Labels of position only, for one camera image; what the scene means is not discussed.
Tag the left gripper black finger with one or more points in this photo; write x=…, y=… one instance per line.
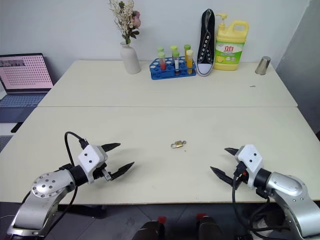
x=122, y=170
x=111, y=146

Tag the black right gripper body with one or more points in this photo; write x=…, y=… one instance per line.
x=241, y=177

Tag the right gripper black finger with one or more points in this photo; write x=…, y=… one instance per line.
x=222, y=173
x=232, y=151

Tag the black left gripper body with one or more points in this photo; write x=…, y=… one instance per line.
x=98, y=173

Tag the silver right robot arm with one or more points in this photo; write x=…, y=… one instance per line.
x=291, y=190

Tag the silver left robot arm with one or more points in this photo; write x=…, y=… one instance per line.
x=47, y=186

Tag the small brass padlock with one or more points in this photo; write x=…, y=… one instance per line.
x=178, y=143

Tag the dark rounded shape red tip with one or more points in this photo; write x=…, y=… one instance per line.
x=152, y=230
x=208, y=228

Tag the blue test tube rack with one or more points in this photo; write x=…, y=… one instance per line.
x=160, y=73

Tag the white ceramic vase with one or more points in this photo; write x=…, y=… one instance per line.
x=130, y=60

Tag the stainless steel cup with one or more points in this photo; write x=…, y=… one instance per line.
x=263, y=65

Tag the black flat bar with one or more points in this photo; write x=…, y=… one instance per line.
x=17, y=127

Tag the green-capped red liquid tube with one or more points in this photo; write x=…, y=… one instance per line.
x=162, y=62

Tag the yellow-capped orange liquid tube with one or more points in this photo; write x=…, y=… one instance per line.
x=190, y=61

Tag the yellow detergent pump bottle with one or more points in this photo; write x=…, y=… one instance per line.
x=228, y=47

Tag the black canvas sneaker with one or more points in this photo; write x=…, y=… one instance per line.
x=206, y=50

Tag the green-capped white label tube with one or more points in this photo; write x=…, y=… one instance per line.
x=176, y=62

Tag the green-capped orange liquid tube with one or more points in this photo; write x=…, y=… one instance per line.
x=187, y=48

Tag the open laptop computer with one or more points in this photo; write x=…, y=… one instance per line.
x=23, y=75

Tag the dried flower bouquet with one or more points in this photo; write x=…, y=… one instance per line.
x=126, y=18

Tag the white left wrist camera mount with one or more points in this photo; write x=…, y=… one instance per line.
x=90, y=156

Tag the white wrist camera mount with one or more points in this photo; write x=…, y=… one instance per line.
x=251, y=160
x=90, y=156

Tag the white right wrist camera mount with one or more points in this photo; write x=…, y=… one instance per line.
x=251, y=160

